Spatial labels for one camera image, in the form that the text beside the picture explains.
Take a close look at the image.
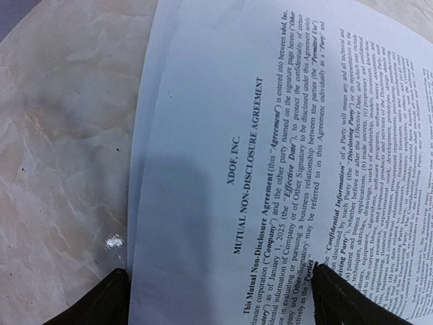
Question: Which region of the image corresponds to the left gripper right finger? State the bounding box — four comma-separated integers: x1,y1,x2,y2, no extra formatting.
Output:
311,262,409,325

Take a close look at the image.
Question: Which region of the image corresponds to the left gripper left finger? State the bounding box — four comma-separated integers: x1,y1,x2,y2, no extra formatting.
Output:
45,268,129,325

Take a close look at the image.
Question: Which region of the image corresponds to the stack of printed papers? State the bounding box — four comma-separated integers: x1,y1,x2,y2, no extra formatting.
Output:
128,1,432,324

